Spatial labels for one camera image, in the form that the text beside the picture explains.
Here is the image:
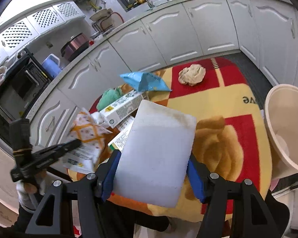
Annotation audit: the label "white foam sponge block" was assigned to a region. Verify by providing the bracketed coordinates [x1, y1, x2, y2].
[113, 100, 197, 208]

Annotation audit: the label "white tissue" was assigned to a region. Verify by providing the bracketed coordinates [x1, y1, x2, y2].
[91, 112, 109, 128]

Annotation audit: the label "dish rack with bowl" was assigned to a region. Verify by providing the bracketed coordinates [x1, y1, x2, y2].
[90, 9, 124, 33]

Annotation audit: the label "green towel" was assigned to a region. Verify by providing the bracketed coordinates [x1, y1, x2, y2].
[96, 87, 124, 112]

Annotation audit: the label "colourful rose blanket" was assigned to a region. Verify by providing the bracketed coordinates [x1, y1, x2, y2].
[67, 56, 273, 224]

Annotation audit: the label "blue electric kettle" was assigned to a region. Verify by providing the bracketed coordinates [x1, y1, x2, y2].
[42, 54, 62, 79]

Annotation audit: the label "blue snack bag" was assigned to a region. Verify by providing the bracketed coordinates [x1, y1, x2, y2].
[120, 71, 172, 92]

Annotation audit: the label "black microwave oven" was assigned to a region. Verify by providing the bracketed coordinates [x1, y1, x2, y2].
[0, 48, 53, 145]

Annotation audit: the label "white lower cabinets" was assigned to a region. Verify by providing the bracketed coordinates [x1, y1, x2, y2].
[25, 0, 298, 147]

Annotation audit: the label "watermelon frost medicine box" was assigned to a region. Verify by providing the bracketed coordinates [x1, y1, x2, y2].
[108, 124, 132, 151]

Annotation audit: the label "beige trash bin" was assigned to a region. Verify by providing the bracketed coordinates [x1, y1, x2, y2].
[264, 84, 298, 179]

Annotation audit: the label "white lattice upper cabinets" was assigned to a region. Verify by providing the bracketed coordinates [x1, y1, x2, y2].
[0, 1, 85, 66]

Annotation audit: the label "white green milk carton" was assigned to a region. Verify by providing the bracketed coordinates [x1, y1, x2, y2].
[100, 90, 148, 128]

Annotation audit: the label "red rice cooker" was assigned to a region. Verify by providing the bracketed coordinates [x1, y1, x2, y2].
[61, 33, 89, 62]

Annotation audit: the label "gloved left hand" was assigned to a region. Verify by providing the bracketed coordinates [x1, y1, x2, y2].
[16, 170, 47, 213]

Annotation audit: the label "orange patterned snack bag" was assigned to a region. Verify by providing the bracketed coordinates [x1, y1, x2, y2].
[62, 109, 112, 174]

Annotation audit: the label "beige paper ball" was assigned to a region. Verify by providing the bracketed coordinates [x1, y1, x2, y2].
[178, 64, 206, 86]

